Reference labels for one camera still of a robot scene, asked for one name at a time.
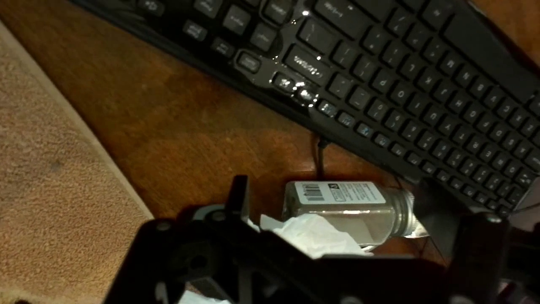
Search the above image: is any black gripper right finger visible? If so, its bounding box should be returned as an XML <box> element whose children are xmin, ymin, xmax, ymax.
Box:
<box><xmin>413</xmin><ymin>180</ymin><xmax>471</xmax><ymax>258</ymax></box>

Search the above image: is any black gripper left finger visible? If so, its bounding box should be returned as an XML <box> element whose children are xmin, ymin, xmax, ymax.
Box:
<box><xmin>224</xmin><ymin>175</ymin><xmax>248</xmax><ymax>219</ymax></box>

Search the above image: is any glass container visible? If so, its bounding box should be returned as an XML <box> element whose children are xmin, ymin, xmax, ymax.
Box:
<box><xmin>283</xmin><ymin>180</ymin><xmax>427</xmax><ymax>246</ymax></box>

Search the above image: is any black computer keyboard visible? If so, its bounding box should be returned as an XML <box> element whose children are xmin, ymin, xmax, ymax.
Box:
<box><xmin>74</xmin><ymin>0</ymin><xmax>540</xmax><ymax>216</ymax></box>

